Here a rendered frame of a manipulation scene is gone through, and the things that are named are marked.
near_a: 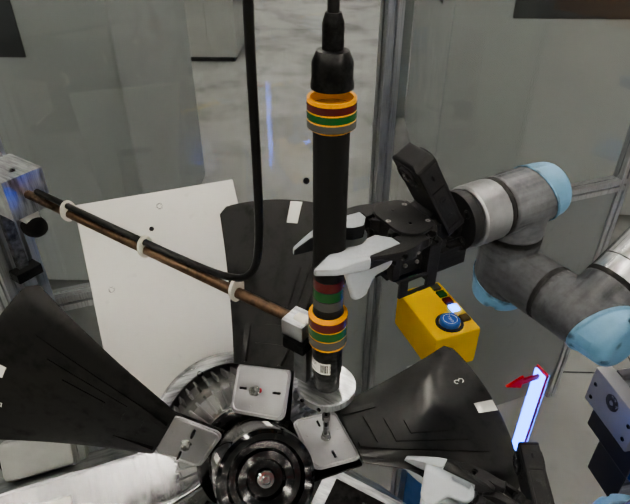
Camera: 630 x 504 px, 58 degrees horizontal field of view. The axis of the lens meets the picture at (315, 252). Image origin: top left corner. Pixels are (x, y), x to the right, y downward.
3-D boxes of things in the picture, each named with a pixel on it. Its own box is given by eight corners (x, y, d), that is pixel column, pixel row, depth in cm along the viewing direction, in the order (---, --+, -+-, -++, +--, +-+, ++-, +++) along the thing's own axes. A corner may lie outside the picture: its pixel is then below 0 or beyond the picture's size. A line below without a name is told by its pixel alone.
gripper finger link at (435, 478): (390, 477, 67) (464, 518, 64) (411, 439, 71) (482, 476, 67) (388, 489, 69) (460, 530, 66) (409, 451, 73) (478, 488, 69)
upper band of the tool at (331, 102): (297, 131, 49) (296, 98, 48) (324, 115, 52) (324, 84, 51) (338, 142, 47) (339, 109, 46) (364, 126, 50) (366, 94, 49)
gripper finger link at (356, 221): (294, 289, 60) (372, 270, 63) (294, 242, 57) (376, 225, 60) (285, 272, 63) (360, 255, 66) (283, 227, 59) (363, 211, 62)
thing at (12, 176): (-20, 207, 95) (-38, 162, 91) (18, 191, 100) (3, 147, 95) (15, 226, 91) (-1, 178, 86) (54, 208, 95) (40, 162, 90)
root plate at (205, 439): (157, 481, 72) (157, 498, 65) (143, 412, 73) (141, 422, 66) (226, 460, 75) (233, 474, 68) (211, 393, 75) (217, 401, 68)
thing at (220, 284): (25, 199, 90) (22, 192, 90) (33, 196, 91) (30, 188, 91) (297, 330, 65) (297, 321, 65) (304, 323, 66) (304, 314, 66)
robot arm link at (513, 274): (516, 337, 72) (536, 267, 66) (456, 289, 80) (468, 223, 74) (558, 316, 76) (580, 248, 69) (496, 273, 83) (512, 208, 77)
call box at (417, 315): (393, 327, 125) (397, 290, 119) (433, 317, 128) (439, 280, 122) (430, 378, 113) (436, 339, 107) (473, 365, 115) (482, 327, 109)
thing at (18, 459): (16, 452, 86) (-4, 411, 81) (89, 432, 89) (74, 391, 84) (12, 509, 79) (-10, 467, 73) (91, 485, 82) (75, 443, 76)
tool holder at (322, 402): (273, 388, 69) (269, 329, 63) (306, 354, 74) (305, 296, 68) (334, 422, 65) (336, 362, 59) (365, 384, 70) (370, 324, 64)
